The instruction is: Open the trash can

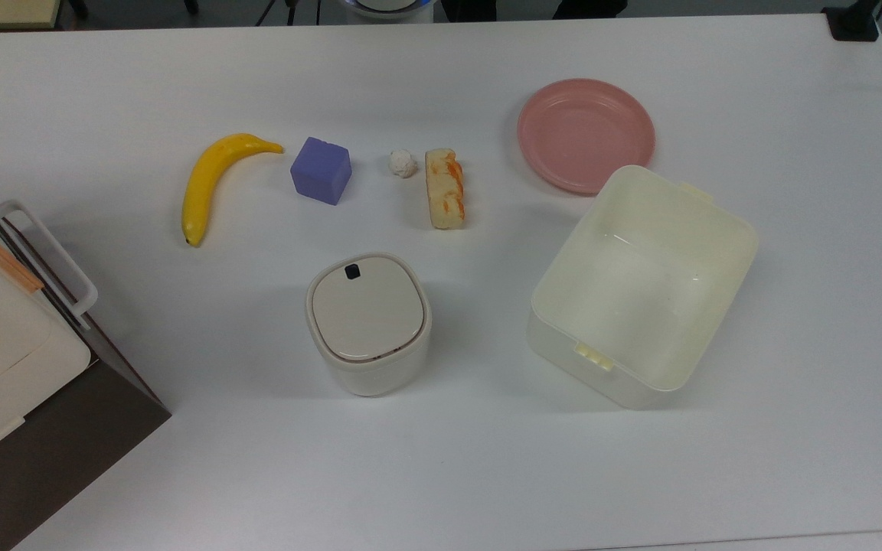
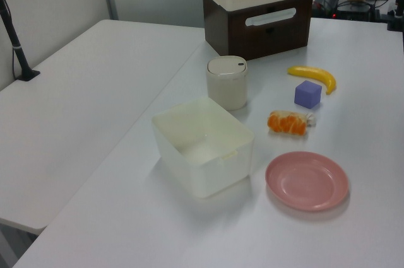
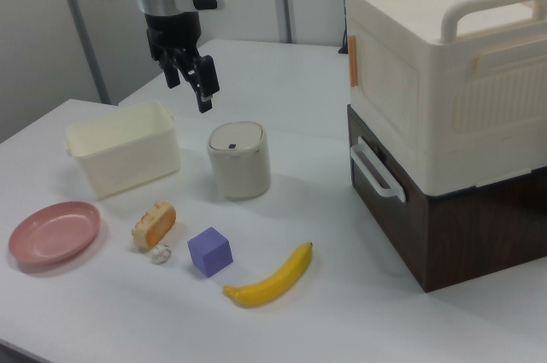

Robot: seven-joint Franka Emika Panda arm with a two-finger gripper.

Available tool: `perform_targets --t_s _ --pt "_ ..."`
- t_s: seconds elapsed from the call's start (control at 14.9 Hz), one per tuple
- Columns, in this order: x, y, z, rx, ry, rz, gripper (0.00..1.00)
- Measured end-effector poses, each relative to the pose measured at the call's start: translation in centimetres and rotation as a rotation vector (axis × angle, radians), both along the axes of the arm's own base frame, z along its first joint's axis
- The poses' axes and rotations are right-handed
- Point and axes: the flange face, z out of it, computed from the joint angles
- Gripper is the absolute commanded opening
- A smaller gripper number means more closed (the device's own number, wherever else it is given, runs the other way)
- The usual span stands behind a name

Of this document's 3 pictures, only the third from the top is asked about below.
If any purple cube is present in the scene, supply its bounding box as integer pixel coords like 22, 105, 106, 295
186, 226, 234, 280

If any small white crumpled object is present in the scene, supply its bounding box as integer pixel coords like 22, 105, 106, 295
150, 242, 174, 266

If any white plastic storage bin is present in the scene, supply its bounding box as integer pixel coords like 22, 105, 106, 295
63, 100, 181, 201

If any yellow toy banana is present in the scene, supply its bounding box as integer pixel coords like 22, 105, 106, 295
222, 242, 315, 309

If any small beige trash can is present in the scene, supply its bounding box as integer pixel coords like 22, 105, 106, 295
207, 121, 273, 200

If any pink plastic plate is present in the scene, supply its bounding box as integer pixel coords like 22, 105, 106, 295
8, 201, 103, 265

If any orange box latch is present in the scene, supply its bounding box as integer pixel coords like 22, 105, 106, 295
348, 35, 361, 89

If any dark brown wooden drawer box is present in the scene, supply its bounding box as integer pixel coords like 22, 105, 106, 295
346, 104, 547, 295

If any white drawer handle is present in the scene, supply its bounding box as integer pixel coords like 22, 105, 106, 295
349, 136, 408, 202

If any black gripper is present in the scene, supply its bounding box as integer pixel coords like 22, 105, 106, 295
144, 14, 221, 114

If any cream plastic box with handles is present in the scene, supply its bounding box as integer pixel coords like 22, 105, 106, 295
344, 0, 547, 194

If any orange snack bag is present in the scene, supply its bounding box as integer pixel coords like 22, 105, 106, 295
131, 200, 178, 251

